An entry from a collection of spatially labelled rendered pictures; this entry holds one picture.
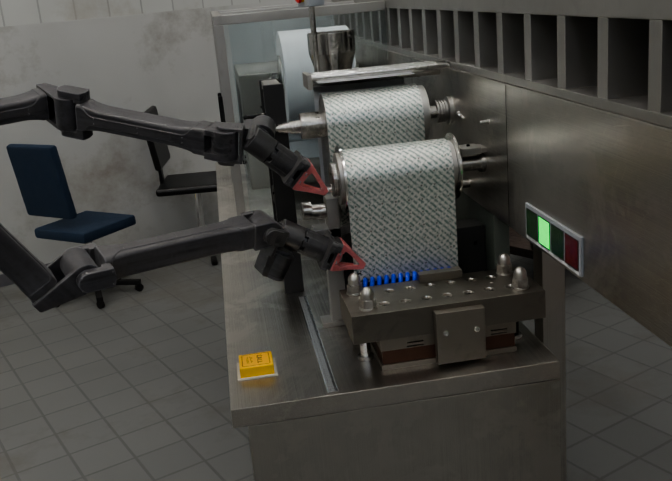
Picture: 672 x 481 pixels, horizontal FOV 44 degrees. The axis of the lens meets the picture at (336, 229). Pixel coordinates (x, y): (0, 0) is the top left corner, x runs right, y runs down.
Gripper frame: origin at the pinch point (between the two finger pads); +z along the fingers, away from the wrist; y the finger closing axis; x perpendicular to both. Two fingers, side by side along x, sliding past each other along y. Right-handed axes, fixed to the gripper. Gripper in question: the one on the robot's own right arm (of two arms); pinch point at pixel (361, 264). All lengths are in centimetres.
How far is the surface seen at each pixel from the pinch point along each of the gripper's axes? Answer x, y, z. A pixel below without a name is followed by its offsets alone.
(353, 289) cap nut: -3.7, 8.5, -1.7
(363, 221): 9.1, 0.2, -3.8
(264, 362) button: -24.2, 12.2, -13.2
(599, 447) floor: -46, -78, 134
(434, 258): 7.7, 0.2, 14.6
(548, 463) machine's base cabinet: -18, 26, 47
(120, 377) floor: -136, -195, -22
